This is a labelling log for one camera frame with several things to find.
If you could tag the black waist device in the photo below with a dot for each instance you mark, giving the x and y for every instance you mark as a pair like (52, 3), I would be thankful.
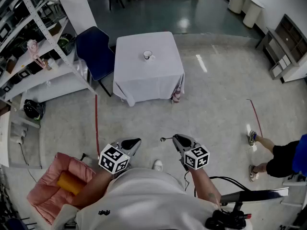
(225, 220)

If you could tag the person's white shirt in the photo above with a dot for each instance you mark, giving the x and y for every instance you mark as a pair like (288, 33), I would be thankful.
(144, 200)

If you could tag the white curved console table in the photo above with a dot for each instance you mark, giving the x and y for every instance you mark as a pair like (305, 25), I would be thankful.
(249, 6)

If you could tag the person's right forearm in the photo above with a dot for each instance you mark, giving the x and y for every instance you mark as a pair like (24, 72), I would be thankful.
(204, 183)

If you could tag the pink cushion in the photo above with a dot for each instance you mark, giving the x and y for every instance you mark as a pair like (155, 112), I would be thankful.
(48, 190)

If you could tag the small metal spoon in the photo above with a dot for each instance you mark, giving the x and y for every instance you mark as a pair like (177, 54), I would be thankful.
(165, 139)

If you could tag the person's white shoe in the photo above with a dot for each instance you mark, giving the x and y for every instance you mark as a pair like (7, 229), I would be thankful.
(157, 164)

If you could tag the table with white tablecloth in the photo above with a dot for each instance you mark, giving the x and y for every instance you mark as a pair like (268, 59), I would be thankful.
(146, 78)

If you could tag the dark blue chair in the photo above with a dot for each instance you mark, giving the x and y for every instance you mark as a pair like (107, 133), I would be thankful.
(94, 54)

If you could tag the white side table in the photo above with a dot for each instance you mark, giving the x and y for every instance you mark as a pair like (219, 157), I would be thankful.
(4, 138)

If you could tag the orange cylinder roll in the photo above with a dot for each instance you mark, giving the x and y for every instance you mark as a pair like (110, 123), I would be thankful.
(70, 183)

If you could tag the white metal shelf rack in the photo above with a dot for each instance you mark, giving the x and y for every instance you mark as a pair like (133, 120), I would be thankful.
(36, 56)

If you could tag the pink toy figure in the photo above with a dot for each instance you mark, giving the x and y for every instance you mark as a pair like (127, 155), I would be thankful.
(33, 48)

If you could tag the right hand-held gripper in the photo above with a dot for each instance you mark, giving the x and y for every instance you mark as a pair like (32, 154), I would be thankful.
(195, 156)

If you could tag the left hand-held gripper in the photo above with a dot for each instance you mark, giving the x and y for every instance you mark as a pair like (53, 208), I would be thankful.
(112, 159)

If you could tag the pink striped cone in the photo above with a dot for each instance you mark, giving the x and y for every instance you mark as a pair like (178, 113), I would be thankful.
(177, 96)

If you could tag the grey cabinet with cubbies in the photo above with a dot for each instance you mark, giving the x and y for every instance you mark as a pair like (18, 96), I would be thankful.
(285, 47)

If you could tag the person's left forearm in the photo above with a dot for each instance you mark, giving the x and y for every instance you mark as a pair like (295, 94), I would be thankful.
(92, 188)

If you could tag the white cup with dark rim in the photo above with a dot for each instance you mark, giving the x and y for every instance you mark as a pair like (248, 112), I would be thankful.
(148, 55)

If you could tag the dark desk edge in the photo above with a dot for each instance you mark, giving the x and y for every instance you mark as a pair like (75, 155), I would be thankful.
(254, 195)

